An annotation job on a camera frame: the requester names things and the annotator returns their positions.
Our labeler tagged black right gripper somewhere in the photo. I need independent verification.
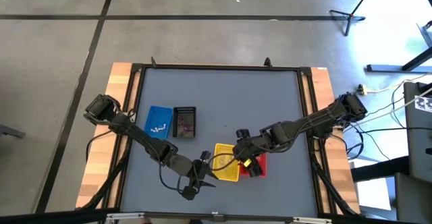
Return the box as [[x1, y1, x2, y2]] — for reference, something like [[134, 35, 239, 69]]
[[236, 128, 267, 178]]

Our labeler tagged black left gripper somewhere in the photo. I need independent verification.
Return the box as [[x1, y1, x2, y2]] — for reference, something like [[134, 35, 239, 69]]
[[183, 150, 219, 200]]

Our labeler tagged red plastic basket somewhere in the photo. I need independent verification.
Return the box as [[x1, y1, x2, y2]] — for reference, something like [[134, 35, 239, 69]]
[[238, 152, 268, 178]]

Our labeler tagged yellow plastic basket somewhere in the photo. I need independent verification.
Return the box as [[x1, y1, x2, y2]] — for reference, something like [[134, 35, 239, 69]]
[[211, 143, 241, 183]]

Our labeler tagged black plastic basket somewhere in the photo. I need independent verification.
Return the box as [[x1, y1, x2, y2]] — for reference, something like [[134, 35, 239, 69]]
[[172, 106, 197, 139]]

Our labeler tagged blue plastic basket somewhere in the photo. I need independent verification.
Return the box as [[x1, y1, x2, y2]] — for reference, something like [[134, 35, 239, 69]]
[[144, 105, 174, 140]]

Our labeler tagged aluminium extrusion bar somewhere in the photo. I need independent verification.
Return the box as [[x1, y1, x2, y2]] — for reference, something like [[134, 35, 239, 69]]
[[105, 211, 146, 223], [292, 216, 333, 224]]

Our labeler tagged black diagonal rig brace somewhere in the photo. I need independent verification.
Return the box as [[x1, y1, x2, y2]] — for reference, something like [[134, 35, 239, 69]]
[[309, 156, 359, 217], [79, 149, 131, 212]]

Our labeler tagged wooden side board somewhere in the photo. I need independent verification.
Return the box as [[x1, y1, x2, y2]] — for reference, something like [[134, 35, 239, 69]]
[[309, 67, 361, 215], [76, 61, 142, 208]]

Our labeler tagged black rig crossbeam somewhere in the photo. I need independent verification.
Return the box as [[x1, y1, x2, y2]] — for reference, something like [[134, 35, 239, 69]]
[[0, 208, 432, 224]]

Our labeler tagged black desk leg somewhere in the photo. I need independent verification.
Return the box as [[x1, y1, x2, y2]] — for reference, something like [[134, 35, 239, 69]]
[[366, 21, 432, 74]]

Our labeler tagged black tripod stand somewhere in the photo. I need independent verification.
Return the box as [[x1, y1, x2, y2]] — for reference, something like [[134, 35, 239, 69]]
[[329, 0, 379, 37]]

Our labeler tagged grey equipment cabinet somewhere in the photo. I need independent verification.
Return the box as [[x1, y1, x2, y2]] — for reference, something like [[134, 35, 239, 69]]
[[403, 81, 432, 184]]

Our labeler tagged black white marker tag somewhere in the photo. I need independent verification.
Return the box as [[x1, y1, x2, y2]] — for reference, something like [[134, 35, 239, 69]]
[[414, 95, 432, 113]]

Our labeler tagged grey chair leg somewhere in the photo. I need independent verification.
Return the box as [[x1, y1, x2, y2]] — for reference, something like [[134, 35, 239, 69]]
[[0, 124, 26, 139]]

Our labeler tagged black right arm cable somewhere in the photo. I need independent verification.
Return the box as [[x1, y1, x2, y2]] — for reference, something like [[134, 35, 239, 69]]
[[209, 151, 246, 171]]

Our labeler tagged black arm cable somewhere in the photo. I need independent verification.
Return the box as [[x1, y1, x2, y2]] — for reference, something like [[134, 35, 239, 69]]
[[86, 129, 203, 193], [209, 151, 246, 171]]

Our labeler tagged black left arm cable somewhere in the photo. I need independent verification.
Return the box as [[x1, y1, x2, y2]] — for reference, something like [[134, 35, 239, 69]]
[[86, 129, 203, 193]]

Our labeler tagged white floor cable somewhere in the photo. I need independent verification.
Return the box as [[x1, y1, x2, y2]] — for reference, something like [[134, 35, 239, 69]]
[[344, 72, 432, 127]]

